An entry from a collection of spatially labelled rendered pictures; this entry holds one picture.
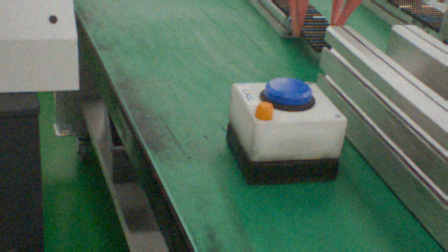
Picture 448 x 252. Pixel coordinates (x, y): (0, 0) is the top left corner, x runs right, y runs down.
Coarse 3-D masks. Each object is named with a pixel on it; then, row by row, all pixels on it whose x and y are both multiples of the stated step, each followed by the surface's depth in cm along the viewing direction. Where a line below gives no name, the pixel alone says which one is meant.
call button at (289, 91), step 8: (272, 80) 53; (280, 80) 53; (288, 80) 53; (296, 80) 53; (272, 88) 51; (280, 88) 51; (288, 88) 51; (296, 88) 52; (304, 88) 52; (272, 96) 51; (280, 96) 51; (288, 96) 51; (296, 96) 51; (304, 96) 51; (288, 104) 51; (296, 104) 51
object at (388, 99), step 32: (352, 32) 63; (416, 32) 64; (320, 64) 66; (352, 64) 58; (384, 64) 55; (416, 64) 61; (352, 96) 59; (384, 96) 55; (416, 96) 49; (352, 128) 59; (384, 128) 53; (416, 128) 50; (384, 160) 53; (416, 160) 49; (416, 192) 49
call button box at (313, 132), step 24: (240, 96) 53; (264, 96) 52; (312, 96) 53; (240, 120) 53; (288, 120) 49; (312, 120) 50; (336, 120) 50; (240, 144) 53; (264, 144) 50; (288, 144) 50; (312, 144) 51; (336, 144) 51; (240, 168) 53; (264, 168) 51; (288, 168) 51; (312, 168) 52; (336, 168) 52
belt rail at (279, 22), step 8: (248, 0) 100; (256, 0) 97; (264, 0) 92; (256, 8) 96; (264, 8) 94; (272, 8) 89; (264, 16) 93; (272, 16) 91; (280, 16) 86; (272, 24) 89; (280, 24) 88; (288, 24) 85; (280, 32) 86; (288, 32) 86
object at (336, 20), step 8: (336, 0) 81; (352, 0) 77; (360, 0) 77; (336, 8) 81; (344, 8) 79; (352, 8) 78; (336, 16) 81; (344, 16) 79; (336, 24) 81; (344, 24) 80
